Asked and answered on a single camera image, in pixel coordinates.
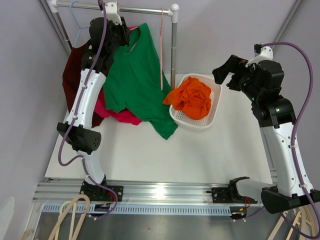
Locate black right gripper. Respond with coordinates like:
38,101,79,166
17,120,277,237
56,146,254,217
212,55,261,103

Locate pink hanger of orange shirt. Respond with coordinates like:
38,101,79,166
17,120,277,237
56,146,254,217
159,8,164,90

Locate green t shirt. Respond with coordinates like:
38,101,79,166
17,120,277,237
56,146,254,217
103,23,178,140

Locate orange t shirt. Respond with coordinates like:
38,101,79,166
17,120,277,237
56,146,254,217
162,76,212,120

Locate pink magenta t shirt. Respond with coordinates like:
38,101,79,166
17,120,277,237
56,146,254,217
93,25,143,126

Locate pink hanger of green shirt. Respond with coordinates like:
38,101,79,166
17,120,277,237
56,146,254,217
129,26,141,52

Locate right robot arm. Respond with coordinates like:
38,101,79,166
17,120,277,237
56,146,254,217
212,55,320,214

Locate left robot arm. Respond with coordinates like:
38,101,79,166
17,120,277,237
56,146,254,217
57,16,130,201

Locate maroon t shirt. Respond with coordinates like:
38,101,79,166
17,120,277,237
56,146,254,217
61,41,105,128

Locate metal clothes rack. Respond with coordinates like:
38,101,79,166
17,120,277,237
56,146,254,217
47,0,180,90

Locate white perforated plastic basket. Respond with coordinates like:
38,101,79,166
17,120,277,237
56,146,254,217
169,73,222,132

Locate beige wooden hangers right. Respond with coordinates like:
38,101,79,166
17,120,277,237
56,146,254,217
267,206,318,240

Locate beige wooden hangers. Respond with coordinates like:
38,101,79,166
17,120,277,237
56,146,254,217
267,206,318,240
22,194,91,240

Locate beige wooden hangers left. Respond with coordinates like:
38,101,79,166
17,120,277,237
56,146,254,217
22,194,91,240

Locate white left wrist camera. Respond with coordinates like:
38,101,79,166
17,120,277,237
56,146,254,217
98,0,123,26

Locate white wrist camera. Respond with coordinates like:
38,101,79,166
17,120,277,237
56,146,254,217
245,44,274,68
98,0,123,26

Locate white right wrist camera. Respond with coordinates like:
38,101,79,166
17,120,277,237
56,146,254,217
245,44,274,68

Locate aluminium mounting rail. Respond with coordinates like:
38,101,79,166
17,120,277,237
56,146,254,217
32,178,281,216

